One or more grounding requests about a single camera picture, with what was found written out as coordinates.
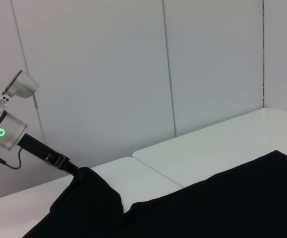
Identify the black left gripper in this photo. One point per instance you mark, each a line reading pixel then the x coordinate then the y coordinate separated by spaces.
pixel 36 147

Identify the black shirt with FREE print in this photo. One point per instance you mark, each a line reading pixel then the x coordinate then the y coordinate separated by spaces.
pixel 183 210

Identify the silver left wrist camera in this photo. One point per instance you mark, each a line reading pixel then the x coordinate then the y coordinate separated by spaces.
pixel 21 85

